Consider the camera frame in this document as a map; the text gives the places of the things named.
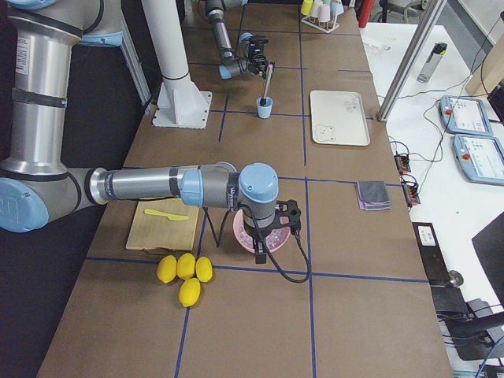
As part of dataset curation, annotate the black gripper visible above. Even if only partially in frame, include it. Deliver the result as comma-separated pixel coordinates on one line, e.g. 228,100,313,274
251,199,301,265
246,35,275,76

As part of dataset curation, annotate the steel muddler black tip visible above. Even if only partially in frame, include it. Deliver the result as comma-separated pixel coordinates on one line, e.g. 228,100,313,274
259,74,272,106

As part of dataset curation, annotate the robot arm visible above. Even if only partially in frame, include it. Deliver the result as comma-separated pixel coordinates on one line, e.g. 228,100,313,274
205,0,275,80
1,46,184,273

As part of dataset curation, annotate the pile of clear ice cubes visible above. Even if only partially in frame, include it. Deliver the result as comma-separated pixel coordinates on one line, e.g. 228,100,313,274
238,228,290,253

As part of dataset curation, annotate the light blue cup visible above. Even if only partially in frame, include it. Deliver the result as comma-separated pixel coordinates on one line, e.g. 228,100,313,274
257,97,273,119

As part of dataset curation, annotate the yellow-green cup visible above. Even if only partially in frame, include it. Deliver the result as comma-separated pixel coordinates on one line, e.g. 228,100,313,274
300,0,313,16

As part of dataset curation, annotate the pink cup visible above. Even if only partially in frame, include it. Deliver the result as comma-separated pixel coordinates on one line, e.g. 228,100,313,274
318,3,331,23

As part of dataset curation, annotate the pink bowl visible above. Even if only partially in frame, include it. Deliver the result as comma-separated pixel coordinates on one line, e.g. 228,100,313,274
233,210,291,254

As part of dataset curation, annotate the yellow lemon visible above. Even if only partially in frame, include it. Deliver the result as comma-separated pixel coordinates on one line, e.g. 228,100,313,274
195,256,213,283
178,277,202,307
157,255,177,284
176,253,196,280

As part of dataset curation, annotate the cream bear tray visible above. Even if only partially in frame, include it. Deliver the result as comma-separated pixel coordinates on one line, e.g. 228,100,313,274
309,90,370,146

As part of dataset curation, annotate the yellow plastic knife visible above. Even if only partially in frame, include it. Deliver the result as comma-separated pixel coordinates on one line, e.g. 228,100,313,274
143,208,189,221

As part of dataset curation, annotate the wooden cutting board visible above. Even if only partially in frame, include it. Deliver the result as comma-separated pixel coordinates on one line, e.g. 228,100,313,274
126,198,199,251

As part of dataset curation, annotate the grey folded cloth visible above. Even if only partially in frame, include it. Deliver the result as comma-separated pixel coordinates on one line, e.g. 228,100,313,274
356,180,391,211

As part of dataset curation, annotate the clear water bottle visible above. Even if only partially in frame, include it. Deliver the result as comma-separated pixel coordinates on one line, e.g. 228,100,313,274
417,43,447,83

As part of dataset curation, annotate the teach pendant far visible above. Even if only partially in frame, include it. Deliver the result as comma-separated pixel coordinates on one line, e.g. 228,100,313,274
439,95,493,136

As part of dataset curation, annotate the teach pendant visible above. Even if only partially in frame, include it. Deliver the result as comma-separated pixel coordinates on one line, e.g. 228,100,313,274
453,134,504,186
439,95,493,136

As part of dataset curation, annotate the teach pendant near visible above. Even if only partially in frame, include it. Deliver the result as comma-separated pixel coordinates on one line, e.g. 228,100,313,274
453,134,504,186

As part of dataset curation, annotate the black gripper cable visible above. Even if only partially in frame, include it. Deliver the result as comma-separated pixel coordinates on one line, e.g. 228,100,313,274
204,204,312,284

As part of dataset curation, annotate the white wire cup rack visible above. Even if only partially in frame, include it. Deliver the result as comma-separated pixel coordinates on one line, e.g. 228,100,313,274
301,16,340,34

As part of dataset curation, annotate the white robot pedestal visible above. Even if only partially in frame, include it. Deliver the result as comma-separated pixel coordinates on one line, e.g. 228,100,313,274
142,0,213,129

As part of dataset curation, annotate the aluminium frame post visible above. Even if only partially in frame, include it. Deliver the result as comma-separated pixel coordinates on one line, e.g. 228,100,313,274
376,0,447,122

